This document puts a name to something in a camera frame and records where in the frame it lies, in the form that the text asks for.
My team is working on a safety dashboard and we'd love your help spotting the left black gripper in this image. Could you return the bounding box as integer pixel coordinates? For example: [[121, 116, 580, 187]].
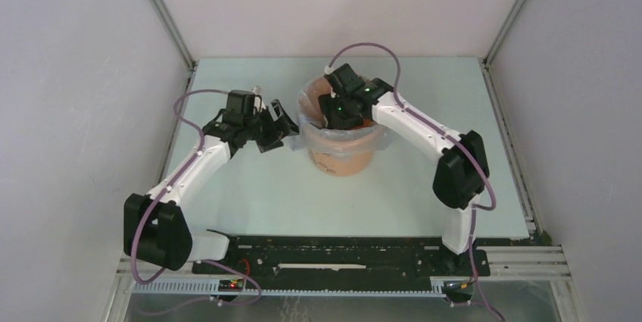
[[243, 100, 302, 153]]

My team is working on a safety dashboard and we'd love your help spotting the light blue plastic trash bag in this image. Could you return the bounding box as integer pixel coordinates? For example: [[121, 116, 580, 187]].
[[288, 76, 390, 152]]

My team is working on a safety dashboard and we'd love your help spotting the orange plastic trash bin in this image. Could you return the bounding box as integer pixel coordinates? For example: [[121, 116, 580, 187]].
[[292, 77, 390, 177]]

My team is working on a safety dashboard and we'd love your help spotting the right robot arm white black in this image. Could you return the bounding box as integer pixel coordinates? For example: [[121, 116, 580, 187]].
[[318, 64, 490, 275]]

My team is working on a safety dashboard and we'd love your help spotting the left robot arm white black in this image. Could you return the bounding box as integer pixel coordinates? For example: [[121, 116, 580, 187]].
[[123, 90, 299, 274]]

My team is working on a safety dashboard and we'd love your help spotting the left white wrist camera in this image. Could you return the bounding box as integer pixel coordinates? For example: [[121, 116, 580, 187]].
[[251, 86, 266, 113]]

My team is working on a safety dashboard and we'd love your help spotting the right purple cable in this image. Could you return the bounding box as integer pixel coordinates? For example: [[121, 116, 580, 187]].
[[323, 42, 505, 322]]

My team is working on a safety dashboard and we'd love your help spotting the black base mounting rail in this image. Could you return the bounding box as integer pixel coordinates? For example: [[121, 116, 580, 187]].
[[220, 236, 491, 294]]

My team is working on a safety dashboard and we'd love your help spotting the white slotted cable duct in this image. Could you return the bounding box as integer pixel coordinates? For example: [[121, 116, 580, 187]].
[[131, 277, 447, 299]]

